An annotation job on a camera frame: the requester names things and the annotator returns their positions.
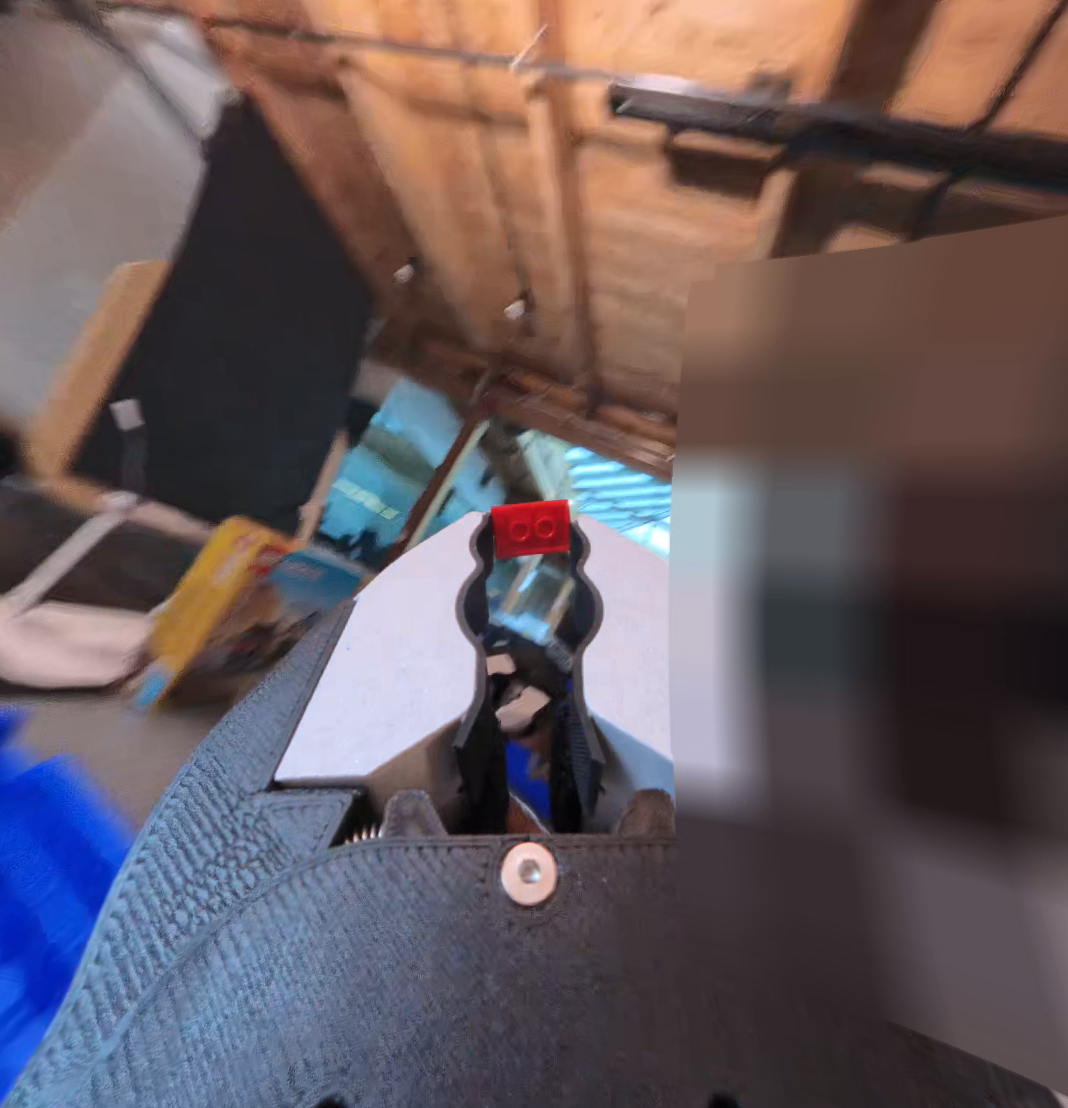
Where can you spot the red two-stud lego plate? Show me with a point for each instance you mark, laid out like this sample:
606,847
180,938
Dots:
531,530

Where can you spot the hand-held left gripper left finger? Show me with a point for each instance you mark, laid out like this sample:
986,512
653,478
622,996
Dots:
386,675

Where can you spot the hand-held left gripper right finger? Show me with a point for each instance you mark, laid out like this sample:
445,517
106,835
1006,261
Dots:
637,658

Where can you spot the black ceiling rail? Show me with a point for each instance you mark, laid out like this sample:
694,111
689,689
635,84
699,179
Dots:
845,121

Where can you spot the black panel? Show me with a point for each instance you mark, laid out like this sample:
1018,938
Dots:
239,346

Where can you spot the large blue plastic bin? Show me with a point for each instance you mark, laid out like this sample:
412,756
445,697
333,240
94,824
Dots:
32,866

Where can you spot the lego set box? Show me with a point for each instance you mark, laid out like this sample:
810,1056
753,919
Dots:
231,597

